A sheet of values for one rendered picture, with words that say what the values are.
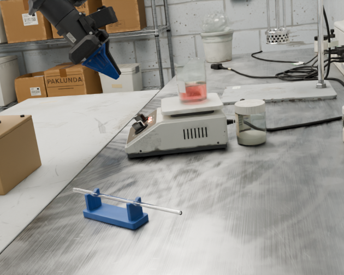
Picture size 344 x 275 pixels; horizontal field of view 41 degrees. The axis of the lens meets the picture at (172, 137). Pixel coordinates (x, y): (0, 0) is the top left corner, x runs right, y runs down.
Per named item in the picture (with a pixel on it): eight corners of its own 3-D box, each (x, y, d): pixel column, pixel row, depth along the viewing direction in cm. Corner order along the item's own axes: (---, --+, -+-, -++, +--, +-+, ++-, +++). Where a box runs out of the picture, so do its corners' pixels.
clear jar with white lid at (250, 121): (269, 137, 95) (267, 98, 92) (265, 147, 89) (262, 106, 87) (239, 137, 97) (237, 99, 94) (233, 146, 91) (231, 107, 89)
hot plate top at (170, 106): (161, 116, 88) (160, 111, 88) (161, 102, 100) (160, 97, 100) (224, 109, 88) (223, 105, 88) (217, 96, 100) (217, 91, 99)
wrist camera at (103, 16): (72, 17, 90) (97, -7, 89) (80, 17, 97) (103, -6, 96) (94, 41, 91) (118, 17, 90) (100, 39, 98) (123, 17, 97)
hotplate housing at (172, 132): (126, 160, 90) (120, 120, 88) (130, 140, 103) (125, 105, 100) (240, 148, 90) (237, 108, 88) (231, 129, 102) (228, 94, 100)
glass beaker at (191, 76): (209, 105, 91) (206, 61, 88) (177, 108, 91) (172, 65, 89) (209, 97, 97) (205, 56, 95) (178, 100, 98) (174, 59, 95)
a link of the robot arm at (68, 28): (43, 32, 85) (67, 9, 83) (64, 25, 102) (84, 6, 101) (75, 66, 86) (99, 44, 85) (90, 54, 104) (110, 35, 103)
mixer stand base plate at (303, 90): (219, 105, 124) (219, 101, 124) (225, 89, 143) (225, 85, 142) (337, 98, 118) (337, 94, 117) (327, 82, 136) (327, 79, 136)
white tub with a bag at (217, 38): (200, 64, 196) (195, 12, 190) (205, 59, 209) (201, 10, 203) (233, 61, 192) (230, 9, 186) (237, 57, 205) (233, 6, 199)
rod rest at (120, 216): (82, 216, 69) (78, 194, 68) (98, 207, 71) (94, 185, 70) (134, 230, 63) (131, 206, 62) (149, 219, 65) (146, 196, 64)
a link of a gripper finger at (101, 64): (80, 64, 90) (102, 43, 89) (83, 61, 94) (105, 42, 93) (105, 91, 92) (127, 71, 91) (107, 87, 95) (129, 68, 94)
